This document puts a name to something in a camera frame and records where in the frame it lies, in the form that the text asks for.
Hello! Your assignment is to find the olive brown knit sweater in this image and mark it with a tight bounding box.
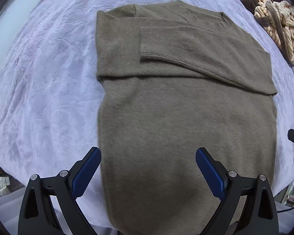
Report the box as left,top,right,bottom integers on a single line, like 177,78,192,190
96,1,277,234

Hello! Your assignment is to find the cream striped brown garment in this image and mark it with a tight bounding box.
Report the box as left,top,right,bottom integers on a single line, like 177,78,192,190
240,0,294,67

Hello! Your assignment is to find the lavender embossed bedspread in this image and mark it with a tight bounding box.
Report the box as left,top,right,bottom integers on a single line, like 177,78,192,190
0,0,294,228

